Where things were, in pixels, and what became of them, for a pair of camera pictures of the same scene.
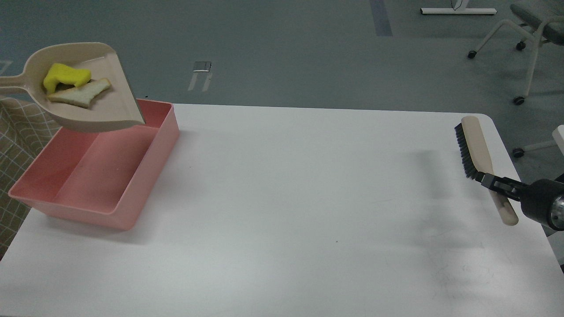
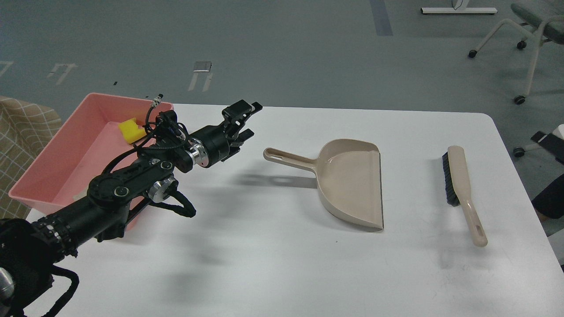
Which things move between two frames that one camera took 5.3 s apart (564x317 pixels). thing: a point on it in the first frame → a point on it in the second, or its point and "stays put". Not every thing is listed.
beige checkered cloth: x=26 y=130 stays put
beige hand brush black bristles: x=476 y=156 → x=458 y=193
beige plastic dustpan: x=117 y=106 → x=349 y=178
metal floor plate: x=203 y=66 stays put
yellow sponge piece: x=60 y=73 → x=132 y=133
